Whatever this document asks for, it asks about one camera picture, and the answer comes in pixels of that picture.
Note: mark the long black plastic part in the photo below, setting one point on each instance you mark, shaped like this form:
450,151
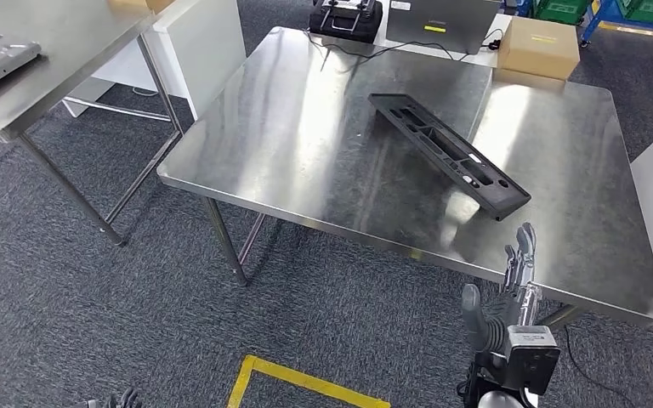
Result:
509,204

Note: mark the stainless steel workbench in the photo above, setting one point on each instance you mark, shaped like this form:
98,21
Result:
304,141

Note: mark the yellow floor tape square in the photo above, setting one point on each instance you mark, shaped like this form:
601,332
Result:
304,379

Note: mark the black equipment case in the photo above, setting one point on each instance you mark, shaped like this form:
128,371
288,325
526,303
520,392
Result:
343,25

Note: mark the grey laptop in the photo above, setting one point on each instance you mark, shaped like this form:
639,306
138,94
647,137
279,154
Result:
445,22

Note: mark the cardboard box with yellow label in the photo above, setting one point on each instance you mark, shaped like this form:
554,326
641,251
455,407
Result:
538,48

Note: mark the brown cardboard box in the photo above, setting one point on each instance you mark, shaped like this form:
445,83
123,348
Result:
152,4

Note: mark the stainless steel table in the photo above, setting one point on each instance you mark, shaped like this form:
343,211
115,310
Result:
67,45

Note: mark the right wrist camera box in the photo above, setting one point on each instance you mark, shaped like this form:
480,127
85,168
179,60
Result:
535,360

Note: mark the blue metal frame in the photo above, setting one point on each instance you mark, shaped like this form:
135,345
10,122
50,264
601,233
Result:
592,21

